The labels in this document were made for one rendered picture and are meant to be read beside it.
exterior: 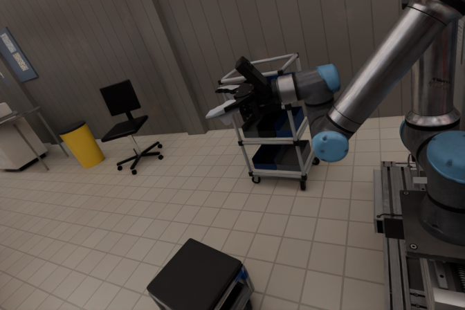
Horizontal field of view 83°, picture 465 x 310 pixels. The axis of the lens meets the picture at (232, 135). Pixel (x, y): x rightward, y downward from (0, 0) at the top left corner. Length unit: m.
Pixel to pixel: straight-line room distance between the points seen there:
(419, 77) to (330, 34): 2.11
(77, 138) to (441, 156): 4.09
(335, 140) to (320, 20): 2.28
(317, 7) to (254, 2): 0.62
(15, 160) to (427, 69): 5.90
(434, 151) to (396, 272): 0.86
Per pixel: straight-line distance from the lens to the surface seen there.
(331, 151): 0.62
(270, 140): 2.06
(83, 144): 4.33
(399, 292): 1.45
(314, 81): 0.70
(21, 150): 6.06
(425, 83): 0.78
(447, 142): 0.76
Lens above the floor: 1.46
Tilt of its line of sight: 25 degrees down
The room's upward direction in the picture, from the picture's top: 19 degrees counter-clockwise
